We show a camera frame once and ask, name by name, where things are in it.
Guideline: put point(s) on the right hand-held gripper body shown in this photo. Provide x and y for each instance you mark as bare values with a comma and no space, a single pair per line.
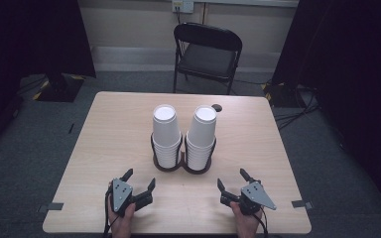
256,195

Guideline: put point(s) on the stack of white paper cups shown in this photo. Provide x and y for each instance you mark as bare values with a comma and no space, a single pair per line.
165,132
201,134

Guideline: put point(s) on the grey tape strip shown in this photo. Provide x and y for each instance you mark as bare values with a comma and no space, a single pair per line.
51,207
301,204

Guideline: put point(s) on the black double cup holder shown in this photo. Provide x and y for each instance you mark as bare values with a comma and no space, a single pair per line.
182,165

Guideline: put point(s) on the person's right hand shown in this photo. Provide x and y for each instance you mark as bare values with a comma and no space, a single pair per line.
246,226

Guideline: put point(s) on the black folding chair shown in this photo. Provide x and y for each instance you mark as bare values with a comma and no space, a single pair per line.
208,59

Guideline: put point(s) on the black stand base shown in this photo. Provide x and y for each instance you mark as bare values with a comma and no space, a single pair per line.
282,95
59,89

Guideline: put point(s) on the black curtain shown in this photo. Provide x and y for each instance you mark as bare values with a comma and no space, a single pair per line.
354,66
29,39

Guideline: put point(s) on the white wall outlet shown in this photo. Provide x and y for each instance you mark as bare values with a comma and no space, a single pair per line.
182,5

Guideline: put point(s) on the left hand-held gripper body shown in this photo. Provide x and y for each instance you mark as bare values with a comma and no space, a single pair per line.
121,193

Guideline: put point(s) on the small black floor object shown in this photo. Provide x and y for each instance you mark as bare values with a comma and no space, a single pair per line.
71,128

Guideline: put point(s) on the black round table grommet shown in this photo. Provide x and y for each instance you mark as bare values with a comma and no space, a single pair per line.
218,107

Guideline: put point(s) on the person's left hand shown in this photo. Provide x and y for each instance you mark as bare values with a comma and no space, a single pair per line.
122,226

